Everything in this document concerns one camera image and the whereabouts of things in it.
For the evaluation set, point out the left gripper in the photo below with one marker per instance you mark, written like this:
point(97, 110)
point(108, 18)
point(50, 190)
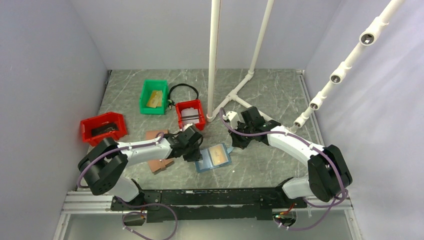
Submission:
point(195, 156)

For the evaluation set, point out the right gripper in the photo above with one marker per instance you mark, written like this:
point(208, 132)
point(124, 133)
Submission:
point(236, 141)

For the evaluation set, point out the blue card holder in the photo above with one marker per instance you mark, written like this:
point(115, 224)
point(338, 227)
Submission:
point(206, 165)

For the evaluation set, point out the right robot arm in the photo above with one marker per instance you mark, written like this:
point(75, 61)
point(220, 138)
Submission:
point(328, 175)

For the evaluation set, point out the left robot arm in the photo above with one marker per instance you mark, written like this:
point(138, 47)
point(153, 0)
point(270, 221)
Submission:
point(101, 170)

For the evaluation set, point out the orange card in holder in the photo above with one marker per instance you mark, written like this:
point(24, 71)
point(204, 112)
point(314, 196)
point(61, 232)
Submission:
point(218, 155)

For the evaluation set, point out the white card in red bin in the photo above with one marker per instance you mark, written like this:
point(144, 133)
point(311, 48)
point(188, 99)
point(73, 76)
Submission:
point(190, 115)

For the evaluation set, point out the brown card holder front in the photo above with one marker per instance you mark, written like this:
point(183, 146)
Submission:
point(158, 165)

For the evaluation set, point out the brown card holder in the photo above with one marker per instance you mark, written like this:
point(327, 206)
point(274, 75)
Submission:
point(158, 165)
point(156, 137)

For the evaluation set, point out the brown card holder back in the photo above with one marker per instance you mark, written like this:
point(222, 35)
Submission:
point(156, 137)

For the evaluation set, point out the gold cards in green bin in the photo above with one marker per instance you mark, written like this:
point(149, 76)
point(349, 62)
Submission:
point(155, 99)

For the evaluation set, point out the small red plastic bin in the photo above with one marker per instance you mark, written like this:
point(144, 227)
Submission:
point(195, 104)

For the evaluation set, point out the green plastic bin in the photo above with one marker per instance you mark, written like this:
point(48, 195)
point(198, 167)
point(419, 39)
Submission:
point(148, 86)

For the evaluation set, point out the large red plastic bin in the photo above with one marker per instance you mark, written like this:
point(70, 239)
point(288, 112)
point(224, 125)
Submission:
point(107, 125)

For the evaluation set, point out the white pipe with sockets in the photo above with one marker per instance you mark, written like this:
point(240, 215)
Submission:
point(367, 38)

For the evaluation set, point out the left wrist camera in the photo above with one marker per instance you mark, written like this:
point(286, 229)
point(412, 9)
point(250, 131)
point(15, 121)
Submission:
point(189, 128)

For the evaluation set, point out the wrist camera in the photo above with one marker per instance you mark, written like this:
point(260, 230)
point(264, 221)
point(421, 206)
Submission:
point(232, 119)
point(189, 128)

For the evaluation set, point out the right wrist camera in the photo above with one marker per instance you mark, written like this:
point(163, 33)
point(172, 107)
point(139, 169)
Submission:
point(232, 119)

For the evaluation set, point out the white pvc pipe frame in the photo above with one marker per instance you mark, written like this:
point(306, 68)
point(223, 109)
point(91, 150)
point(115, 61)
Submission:
point(248, 34)

